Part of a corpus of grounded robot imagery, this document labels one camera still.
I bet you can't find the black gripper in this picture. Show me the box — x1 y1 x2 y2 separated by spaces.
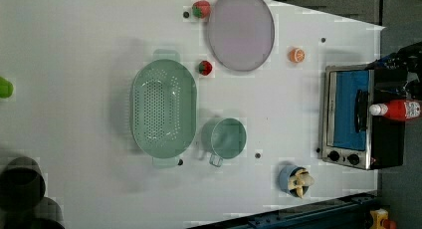
365 42 422 100

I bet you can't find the red ketchup bottle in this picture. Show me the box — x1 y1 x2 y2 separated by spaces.
369 100 421 121

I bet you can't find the black silver toaster oven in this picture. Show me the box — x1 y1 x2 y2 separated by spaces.
320 65 407 170

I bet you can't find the toy orange half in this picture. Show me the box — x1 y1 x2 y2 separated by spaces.
289 48 306 63

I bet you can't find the toy peeled banana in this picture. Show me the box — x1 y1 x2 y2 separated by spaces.
288 168 315 198

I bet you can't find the yellow red clamp tool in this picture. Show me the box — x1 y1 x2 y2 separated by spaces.
369 209 397 229

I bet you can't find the blue bowl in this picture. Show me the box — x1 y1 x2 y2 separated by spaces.
279 165 305 197

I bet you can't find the large grey round plate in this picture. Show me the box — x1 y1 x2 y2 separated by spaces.
207 0 275 71

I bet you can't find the green metal mug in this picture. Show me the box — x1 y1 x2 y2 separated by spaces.
201 117 247 167

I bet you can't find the toy strawberry near colander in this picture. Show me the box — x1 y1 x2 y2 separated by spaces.
198 61 213 76

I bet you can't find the toy strawberry near plate top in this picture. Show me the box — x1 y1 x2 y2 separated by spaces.
192 0 211 19

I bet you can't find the green plastic colander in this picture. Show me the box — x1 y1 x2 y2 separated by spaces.
130 49 197 168

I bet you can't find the black cylinder cup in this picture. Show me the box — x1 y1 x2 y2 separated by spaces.
2 197 66 229
0 156 46 212

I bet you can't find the green cylinder at table edge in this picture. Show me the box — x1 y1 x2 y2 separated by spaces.
0 77 14 99

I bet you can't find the blue metal frame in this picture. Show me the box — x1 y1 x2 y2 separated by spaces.
190 193 380 229

